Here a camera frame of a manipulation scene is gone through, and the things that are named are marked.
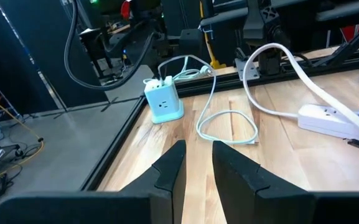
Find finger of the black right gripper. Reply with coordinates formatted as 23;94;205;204
178;28;204;62
147;30;168;83

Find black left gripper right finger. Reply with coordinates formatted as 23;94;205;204
212;139;359;224

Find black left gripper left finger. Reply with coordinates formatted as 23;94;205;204
0;139;188;224

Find white USB cable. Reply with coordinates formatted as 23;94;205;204
157;55;259;146

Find white power strip cord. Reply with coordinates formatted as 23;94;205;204
242;42;359;142

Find white power strip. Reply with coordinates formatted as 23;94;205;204
297;103;359;147

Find pale cube power strip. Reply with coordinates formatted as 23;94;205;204
143;77;185;124

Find black partition panel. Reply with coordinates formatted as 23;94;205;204
0;0;109;116

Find red storage bins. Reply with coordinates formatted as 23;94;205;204
340;24;359;43

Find bundled white plug cable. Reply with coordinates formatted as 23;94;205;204
171;57;215;83

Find grey metal corner bracket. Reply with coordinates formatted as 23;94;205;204
234;56;260;82

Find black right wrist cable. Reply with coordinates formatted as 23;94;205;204
63;0;165;92

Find thin yellow floor cable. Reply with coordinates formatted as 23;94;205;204
0;82;45;185

